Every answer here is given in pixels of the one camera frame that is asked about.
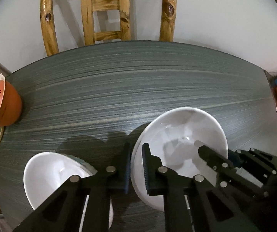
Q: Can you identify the white bowl pink rabbit print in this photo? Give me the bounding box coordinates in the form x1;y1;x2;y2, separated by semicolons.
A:
131;107;228;211

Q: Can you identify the white bowl blue dog print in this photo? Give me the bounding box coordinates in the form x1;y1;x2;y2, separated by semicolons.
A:
23;151;115;230

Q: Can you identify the orange lidded tea cup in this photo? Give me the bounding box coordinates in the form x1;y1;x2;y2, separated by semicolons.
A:
0;74;22;127

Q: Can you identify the bamboo wooden chair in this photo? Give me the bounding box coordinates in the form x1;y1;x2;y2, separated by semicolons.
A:
39;0;177;56

